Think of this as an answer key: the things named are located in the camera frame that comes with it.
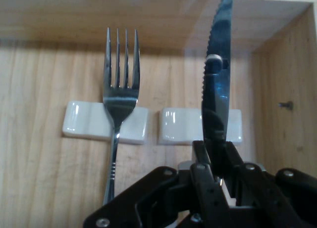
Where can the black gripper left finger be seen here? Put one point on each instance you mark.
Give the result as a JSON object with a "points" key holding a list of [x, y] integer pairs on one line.
{"points": [[173, 198]]}

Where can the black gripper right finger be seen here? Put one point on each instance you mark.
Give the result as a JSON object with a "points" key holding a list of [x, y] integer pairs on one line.
{"points": [[272, 193]]}

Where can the serrated steel table knife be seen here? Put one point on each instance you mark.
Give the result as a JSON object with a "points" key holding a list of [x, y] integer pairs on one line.
{"points": [[221, 35]]}

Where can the white ceramic cutlery rest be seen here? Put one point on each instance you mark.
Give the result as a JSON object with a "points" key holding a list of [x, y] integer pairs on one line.
{"points": [[180, 126], [84, 121]]}

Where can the small dark metal screw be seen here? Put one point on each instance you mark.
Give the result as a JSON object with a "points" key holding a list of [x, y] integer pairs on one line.
{"points": [[287, 105]]}

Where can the silver metal fork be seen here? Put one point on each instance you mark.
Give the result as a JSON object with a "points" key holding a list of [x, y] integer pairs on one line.
{"points": [[120, 106]]}

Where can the light wooden drawer box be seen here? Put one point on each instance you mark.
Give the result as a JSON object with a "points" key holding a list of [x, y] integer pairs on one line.
{"points": [[49, 15]]}

